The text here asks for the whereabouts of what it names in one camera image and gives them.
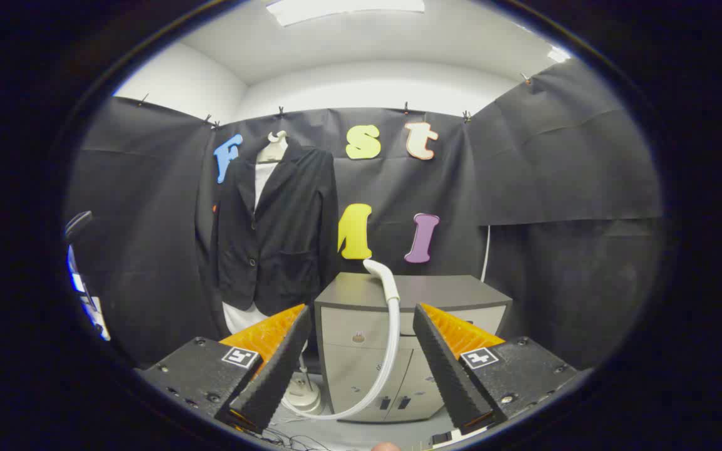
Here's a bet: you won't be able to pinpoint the dark floor cables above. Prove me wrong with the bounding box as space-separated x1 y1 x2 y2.
259 425 332 451

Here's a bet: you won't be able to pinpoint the white wall cable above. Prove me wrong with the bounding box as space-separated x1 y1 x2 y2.
479 225 492 283

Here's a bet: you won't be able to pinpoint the white garment steamer head with hose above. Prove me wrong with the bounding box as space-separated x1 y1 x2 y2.
280 259 402 422

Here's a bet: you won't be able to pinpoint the black blazer jacket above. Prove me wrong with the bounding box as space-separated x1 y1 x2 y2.
211 137 340 317

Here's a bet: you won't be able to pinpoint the ceiling light panel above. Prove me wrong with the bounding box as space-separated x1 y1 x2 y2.
266 0 426 27

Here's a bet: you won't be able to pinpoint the white garment steamer base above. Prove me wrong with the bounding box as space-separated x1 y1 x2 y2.
284 357 325 415

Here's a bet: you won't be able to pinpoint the white shirt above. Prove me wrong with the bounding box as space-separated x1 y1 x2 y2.
222 162 278 336

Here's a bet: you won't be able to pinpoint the white clothes hanger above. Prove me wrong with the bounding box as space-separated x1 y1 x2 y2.
256 130 289 165

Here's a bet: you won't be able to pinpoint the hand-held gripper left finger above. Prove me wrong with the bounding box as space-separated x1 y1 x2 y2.
137 304 313 434

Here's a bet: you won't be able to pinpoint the grey cabinet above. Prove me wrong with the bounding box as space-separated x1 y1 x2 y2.
314 271 513 423

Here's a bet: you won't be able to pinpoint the black backdrop cloth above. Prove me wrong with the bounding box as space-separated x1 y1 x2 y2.
63 60 662 370

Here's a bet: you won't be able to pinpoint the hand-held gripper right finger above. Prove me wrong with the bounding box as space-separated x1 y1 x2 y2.
412 303 581 436

